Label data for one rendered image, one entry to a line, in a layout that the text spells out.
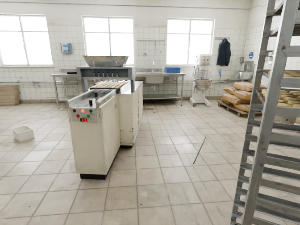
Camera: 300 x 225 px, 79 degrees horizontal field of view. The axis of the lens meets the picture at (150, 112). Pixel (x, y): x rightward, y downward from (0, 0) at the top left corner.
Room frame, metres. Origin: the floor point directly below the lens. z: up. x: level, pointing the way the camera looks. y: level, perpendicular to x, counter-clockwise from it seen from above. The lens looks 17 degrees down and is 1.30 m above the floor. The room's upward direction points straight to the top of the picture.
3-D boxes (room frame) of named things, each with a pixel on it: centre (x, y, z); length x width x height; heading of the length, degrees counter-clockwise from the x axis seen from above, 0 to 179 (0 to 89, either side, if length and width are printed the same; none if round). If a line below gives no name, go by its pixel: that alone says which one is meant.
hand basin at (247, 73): (5.32, -2.71, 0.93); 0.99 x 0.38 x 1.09; 6
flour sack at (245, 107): (4.18, -2.42, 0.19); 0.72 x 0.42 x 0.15; 100
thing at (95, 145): (2.03, 0.61, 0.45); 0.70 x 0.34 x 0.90; 176
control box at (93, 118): (1.67, 0.64, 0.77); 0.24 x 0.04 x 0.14; 86
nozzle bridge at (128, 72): (2.54, 0.58, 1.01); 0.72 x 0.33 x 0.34; 86
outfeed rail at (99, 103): (2.64, 0.43, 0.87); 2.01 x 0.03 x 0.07; 176
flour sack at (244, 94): (4.20, -2.38, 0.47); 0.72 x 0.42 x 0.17; 101
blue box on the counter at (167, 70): (5.21, -0.62, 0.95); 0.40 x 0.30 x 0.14; 99
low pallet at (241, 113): (4.48, -2.37, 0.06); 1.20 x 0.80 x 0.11; 8
